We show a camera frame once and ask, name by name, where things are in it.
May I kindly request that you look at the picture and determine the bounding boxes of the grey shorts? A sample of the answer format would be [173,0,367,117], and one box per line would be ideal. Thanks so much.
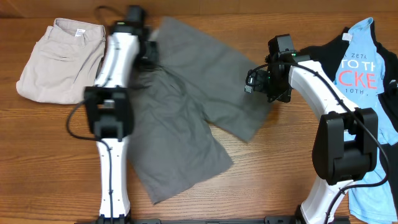
[128,17,272,204]

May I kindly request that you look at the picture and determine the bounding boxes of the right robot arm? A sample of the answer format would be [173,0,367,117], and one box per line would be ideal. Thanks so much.
[245,34,379,223]

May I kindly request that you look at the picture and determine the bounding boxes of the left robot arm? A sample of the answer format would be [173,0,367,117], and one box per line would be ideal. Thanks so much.
[83,6,159,223]

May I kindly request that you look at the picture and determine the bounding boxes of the black garment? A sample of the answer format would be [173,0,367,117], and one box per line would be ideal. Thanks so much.
[303,17,397,223]

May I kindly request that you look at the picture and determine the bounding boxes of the beige folded pants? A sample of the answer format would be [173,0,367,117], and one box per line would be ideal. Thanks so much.
[16,18,106,105]

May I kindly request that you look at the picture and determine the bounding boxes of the light blue t-shirt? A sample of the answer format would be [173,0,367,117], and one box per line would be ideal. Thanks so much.
[333,17,397,223]

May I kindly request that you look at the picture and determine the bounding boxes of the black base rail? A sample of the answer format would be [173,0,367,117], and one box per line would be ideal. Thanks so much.
[78,216,305,224]

